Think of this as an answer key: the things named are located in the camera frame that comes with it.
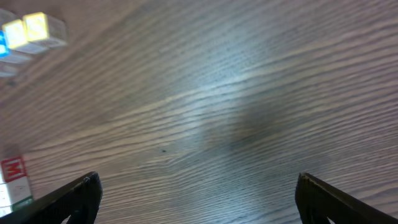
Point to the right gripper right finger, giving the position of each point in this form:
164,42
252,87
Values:
321,203

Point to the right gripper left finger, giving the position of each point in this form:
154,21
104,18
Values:
77,202

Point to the white block green pattern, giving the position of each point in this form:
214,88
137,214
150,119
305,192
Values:
15,195

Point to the white block red base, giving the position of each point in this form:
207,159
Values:
12,169

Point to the yellow block right row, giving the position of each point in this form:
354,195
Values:
45,30

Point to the yellow block row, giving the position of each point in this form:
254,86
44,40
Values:
16,38
45,30

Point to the yellow block middle row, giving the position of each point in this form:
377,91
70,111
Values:
16,38

